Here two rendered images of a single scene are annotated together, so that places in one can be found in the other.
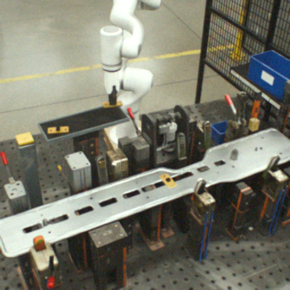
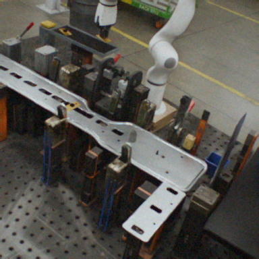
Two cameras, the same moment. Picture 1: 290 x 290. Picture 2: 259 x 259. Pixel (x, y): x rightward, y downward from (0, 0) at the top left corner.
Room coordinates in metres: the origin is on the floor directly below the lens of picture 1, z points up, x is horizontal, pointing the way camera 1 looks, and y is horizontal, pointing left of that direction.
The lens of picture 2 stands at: (0.83, -1.45, 1.97)
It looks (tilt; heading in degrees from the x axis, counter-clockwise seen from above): 36 degrees down; 57
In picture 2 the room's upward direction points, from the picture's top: 12 degrees clockwise
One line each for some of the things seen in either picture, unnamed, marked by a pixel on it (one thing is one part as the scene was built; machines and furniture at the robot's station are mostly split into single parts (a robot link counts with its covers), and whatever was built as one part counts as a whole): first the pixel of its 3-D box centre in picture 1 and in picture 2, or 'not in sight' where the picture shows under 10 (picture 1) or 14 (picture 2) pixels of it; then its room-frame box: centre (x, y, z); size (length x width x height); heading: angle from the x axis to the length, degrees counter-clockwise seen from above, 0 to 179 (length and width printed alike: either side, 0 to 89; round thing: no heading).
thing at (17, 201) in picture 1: (21, 220); (12, 69); (1.24, 0.50, 0.88); 0.11 x 0.10 x 0.36; 30
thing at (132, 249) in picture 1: (122, 223); (38, 114); (1.28, 0.09, 0.84); 0.13 x 0.11 x 0.29; 30
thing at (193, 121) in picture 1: (184, 153); (133, 124); (1.68, -0.18, 0.91); 0.07 x 0.05 x 0.42; 30
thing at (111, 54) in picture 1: (112, 45); not in sight; (1.62, 0.15, 1.49); 0.09 x 0.08 x 0.13; 79
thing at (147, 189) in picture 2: (287, 195); (140, 214); (1.49, -0.65, 0.84); 0.11 x 0.10 x 0.28; 30
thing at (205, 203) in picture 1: (200, 225); (54, 150); (1.26, -0.23, 0.87); 0.12 x 0.09 x 0.35; 30
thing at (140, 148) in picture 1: (139, 174); (90, 107); (1.54, 0.03, 0.89); 0.13 x 0.11 x 0.38; 30
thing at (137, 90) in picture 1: (135, 89); (162, 65); (1.96, 0.07, 1.09); 0.19 x 0.12 x 0.24; 80
